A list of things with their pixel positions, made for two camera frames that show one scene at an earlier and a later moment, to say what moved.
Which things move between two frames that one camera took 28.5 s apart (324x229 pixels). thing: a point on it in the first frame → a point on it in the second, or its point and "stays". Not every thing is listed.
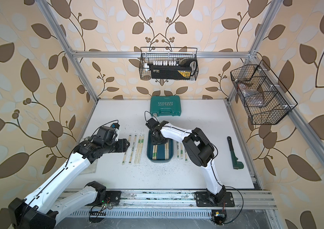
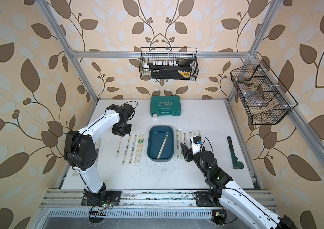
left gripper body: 117,147 → 125,129
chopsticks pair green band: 132,149 stays
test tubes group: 140,149 stays
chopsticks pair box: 167,150 → 162,146
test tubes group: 178,145 stays
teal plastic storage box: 159,152 stays
